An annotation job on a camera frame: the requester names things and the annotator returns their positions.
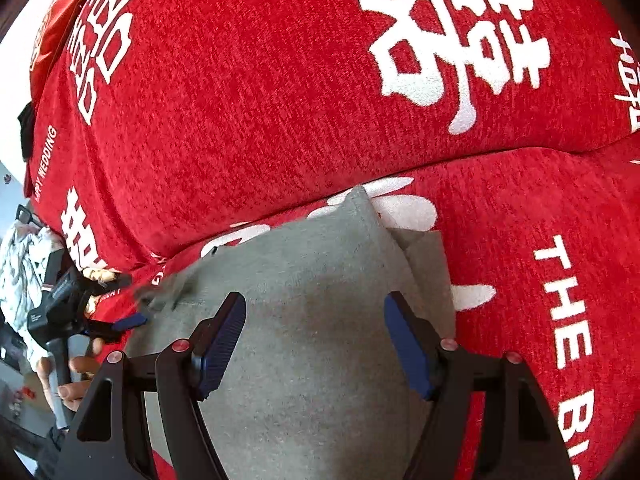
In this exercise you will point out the black cloth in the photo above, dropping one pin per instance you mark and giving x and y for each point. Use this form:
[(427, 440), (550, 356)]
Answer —
[(27, 130)]

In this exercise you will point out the pale blue floral quilt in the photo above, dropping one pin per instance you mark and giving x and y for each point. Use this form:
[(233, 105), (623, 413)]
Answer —
[(20, 265)]

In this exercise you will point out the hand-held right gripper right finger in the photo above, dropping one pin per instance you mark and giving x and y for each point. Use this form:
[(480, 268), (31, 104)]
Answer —
[(407, 345)]

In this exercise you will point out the red printed sofa cover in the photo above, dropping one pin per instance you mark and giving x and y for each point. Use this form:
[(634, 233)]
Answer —
[(250, 85)]

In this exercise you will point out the yellow cloth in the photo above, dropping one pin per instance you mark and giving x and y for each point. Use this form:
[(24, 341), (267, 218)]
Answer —
[(102, 275)]

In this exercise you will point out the person's left hand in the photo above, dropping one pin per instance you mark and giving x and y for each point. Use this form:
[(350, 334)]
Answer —
[(75, 390)]

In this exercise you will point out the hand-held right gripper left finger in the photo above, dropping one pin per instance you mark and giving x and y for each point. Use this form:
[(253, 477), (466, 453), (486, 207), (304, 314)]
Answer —
[(222, 345)]

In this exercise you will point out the red embroidered cushion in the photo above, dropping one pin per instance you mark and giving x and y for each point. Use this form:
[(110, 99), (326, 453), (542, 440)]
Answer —
[(55, 35)]

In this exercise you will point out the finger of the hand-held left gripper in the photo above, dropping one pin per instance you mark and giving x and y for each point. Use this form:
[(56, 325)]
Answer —
[(127, 323), (116, 280)]

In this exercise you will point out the grey knit sweater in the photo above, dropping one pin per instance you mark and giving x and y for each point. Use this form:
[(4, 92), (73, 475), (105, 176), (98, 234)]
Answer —
[(310, 270)]

